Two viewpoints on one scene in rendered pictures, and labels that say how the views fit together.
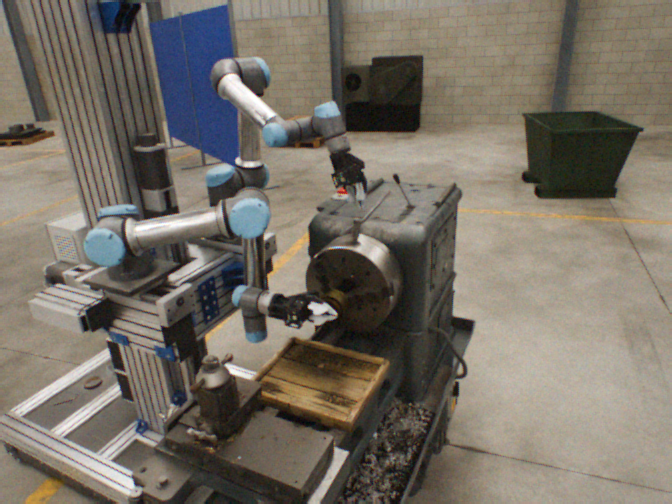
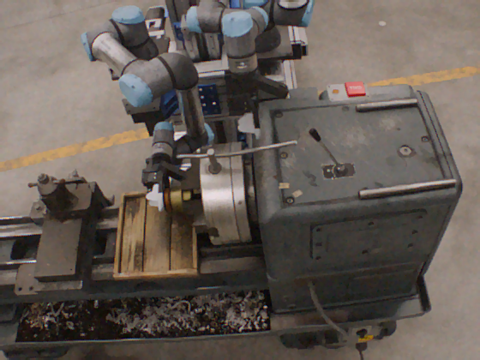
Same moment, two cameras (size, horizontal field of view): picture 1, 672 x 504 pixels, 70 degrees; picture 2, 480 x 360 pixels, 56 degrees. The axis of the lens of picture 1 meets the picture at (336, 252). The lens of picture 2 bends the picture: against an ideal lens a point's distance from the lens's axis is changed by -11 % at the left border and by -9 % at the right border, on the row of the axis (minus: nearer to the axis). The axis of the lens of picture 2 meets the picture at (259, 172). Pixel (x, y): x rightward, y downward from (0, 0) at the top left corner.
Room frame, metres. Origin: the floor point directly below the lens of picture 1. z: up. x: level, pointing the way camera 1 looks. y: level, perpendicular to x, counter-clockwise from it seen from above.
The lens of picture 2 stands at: (1.18, -0.93, 2.35)
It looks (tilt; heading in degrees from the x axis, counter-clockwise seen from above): 52 degrees down; 66
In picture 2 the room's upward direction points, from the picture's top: 8 degrees counter-clockwise
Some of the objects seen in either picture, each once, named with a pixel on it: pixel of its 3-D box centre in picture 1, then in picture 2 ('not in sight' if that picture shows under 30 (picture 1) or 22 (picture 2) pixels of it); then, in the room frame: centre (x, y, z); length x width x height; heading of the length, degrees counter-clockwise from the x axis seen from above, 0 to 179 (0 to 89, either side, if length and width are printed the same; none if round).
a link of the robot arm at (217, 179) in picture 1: (222, 184); (260, 7); (1.90, 0.45, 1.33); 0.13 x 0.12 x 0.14; 132
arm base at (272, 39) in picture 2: not in sight; (261, 31); (1.90, 0.45, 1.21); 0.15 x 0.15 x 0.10
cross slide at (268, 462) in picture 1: (243, 441); (63, 226); (0.90, 0.25, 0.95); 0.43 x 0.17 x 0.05; 63
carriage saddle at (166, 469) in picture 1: (238, 473); (57, 237); (0.85, 0.26, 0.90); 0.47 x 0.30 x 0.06; 63
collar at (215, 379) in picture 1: (212, 372); (46, 183); (0.93, 0.31, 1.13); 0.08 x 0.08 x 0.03
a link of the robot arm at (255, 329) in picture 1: (255, 322); (173, 153); (1.39, 0.29, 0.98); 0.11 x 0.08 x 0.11; 7
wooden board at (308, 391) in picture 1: (318, 378); (157, 232); (1.20, 0.08, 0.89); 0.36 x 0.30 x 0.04; 63
